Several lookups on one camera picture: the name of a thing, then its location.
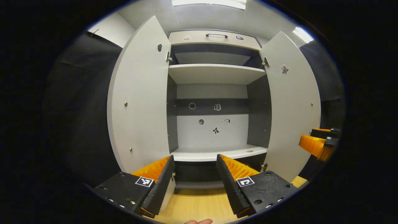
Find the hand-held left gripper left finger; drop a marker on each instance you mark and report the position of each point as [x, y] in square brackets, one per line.
[160, 186]

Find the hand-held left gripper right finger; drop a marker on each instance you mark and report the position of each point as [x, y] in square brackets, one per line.
[231, 189]

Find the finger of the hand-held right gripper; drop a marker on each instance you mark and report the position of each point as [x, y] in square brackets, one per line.
[323, 133]
[317, 147]

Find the cabinet door with square stickers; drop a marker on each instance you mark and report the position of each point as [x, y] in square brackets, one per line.
[292, 118]

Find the grey double-door shoe cabinet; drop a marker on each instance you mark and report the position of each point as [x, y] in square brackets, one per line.
[211, 133]

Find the cabinet door with checkered sticker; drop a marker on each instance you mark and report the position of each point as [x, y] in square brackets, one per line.
[140, 93]

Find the metal door hinge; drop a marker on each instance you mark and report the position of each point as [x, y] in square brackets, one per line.
[264, 167]
[265, 62]
[173, 176]
[168, 57]

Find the white cabinet shelf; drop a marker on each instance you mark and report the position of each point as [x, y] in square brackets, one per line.
[199, 154]
[217, 74]

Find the grey cabinet drawer front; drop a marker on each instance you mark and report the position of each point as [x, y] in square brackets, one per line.
[214, 43]

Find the small ceiling light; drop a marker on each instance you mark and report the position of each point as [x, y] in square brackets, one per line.
[302, 34]

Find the black backdrop cloth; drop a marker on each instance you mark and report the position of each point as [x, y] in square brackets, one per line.
[80, 118]

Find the long ceiling light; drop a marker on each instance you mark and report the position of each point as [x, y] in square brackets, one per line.
[208, 3]

